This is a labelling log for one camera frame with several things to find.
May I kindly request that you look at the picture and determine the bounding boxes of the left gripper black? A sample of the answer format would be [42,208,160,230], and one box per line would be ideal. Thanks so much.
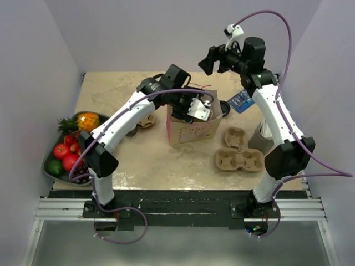
[169,86,205,124]

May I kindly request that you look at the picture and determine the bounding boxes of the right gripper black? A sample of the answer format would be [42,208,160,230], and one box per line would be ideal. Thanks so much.
[198,38,249,76]

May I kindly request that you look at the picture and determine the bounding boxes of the pink beige paper bag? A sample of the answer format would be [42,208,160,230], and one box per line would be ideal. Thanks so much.
[166,90,223,146]

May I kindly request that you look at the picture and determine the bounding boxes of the cardboard cup carrier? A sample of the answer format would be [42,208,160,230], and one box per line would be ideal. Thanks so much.
[215,148,265,173]
[137,114,156,129]
[224,127,248,151]

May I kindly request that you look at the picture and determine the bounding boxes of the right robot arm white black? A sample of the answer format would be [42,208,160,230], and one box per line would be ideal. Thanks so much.
[198,37,316,218]

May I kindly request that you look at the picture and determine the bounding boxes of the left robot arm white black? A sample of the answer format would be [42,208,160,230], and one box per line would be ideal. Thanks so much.
[79,65,210,217]

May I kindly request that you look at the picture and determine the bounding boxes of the blue razor package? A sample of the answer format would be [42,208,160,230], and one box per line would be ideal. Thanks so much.
[227,89,255,114]

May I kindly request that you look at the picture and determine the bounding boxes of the dark green fruit tray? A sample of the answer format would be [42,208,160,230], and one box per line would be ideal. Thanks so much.
[42,111,109,187]

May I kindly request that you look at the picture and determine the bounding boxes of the grey straw holder cup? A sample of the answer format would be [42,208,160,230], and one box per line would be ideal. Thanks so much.
[248,126,274,155]

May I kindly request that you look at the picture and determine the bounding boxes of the toy pineapple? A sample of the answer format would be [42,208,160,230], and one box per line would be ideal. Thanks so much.
[57,112,100,132]

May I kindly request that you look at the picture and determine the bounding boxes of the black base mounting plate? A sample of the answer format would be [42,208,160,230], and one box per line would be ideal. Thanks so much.
[48,190,308,231]

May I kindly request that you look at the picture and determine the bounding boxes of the dark red grapes bunch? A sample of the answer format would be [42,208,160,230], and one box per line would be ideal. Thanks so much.
[71,165,90,184]

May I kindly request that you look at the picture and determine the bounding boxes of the red apple front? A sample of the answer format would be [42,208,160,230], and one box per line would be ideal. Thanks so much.
[62,154,79,172]

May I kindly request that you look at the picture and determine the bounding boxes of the red apple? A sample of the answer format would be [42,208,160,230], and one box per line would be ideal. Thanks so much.
[62,154,79,172]
[53,143,72,160]

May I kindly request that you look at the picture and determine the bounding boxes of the red apple rear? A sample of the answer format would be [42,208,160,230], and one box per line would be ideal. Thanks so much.
[53,143,72,160]

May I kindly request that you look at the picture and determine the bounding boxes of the green lime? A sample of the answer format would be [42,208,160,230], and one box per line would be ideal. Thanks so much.
[47,160,64,177]

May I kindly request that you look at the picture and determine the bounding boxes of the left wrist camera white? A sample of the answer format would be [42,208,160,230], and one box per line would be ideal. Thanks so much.
[187,98,211,121]

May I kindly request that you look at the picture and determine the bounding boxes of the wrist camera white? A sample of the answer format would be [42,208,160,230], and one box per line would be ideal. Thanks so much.
[187,98,211,121]
[224,24,244,51]

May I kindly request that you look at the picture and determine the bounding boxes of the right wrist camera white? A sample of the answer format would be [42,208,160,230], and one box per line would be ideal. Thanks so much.
[224,24,244,51]

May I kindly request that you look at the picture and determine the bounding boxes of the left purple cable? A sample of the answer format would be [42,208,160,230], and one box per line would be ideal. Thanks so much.
[68,88,215,211]

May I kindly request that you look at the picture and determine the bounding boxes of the purple cable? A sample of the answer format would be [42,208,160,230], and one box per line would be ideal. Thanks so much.
[234,10,353,200]
[68,88,215,211]

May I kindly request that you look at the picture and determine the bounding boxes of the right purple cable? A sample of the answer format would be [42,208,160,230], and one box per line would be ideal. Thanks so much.
[234,10,353,200]

